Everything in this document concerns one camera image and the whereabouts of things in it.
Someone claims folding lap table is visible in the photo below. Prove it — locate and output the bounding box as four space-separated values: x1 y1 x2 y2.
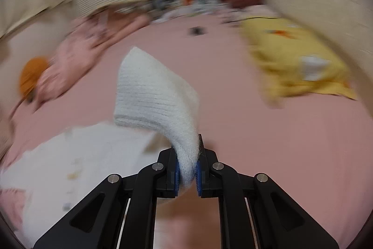
87 0 156 15

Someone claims yellow patterned blanket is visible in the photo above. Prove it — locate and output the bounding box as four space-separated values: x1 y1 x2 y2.
240 16 357 105

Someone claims orange plush pumpkin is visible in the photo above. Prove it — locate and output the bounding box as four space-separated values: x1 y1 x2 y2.
19 56 49 103

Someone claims cream padded headboard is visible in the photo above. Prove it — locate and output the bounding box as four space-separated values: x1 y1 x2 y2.
244 0 373 98

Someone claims small black object on bed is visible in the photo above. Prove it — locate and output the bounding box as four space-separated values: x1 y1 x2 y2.
188 27 206 36

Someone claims pink bed sheet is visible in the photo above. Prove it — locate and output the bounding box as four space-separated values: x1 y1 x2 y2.
4 15 372 248

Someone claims white fluffy cardigan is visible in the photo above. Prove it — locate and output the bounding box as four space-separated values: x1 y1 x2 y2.
1 48 199 248

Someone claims pink crumpled duvet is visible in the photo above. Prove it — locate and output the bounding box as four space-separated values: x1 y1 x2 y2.
35 8 151 105

